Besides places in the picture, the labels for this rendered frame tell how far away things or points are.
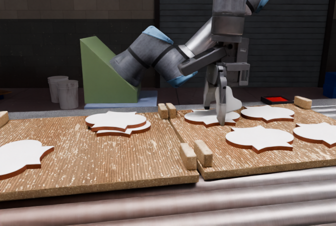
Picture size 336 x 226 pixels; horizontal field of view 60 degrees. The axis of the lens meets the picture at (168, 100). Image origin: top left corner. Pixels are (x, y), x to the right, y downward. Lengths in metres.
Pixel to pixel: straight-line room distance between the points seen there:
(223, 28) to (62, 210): 0.48
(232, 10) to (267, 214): 0.43
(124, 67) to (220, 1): 0.56
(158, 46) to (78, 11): 4.51
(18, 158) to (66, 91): 3.71
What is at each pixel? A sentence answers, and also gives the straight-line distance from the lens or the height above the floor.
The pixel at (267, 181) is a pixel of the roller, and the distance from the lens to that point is 0.54.
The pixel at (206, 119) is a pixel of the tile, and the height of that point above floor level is 0.95.
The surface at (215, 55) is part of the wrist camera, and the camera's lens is 0.69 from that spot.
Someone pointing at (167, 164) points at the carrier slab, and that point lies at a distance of 0.51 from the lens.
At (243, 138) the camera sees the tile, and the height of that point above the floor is 0.95.
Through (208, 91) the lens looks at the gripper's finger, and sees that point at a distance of 0.75.
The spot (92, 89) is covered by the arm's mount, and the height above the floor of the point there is 0.93.
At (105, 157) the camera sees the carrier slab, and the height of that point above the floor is 0.94.
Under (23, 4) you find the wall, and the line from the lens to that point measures 5.91.
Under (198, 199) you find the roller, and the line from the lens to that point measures 0.46.
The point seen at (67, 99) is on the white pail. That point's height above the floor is 0.15.
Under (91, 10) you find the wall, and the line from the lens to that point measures 5.53.
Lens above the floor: 1.17
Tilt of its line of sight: 15 degrees down
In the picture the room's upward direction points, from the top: straight up
